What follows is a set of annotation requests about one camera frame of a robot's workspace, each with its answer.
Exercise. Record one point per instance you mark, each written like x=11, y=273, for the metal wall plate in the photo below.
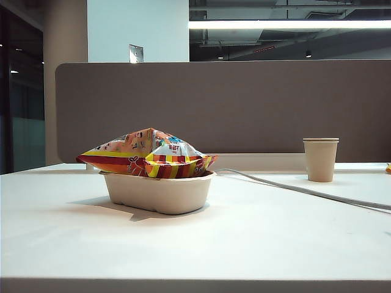
x=136, y=53

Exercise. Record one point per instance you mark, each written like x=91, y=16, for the beige pulp food box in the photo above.
x=159, y=195

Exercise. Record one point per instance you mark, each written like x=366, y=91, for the white divider bracket foot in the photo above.
x=90, y=168

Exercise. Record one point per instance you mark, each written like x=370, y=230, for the small orange object at edge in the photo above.
x=388, y=168

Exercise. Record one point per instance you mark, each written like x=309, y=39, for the black ceiling spotlight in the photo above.
x=308, y=55

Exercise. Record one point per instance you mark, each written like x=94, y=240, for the white ceiling light strip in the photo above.
x=275, y=24

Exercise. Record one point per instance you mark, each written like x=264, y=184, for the brown desk divider panel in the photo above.
x=183, y=100

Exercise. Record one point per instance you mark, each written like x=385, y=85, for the colourful striped chip bag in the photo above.
x=128, y=152

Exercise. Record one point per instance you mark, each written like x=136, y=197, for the beige paper cup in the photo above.
x=320, y=161

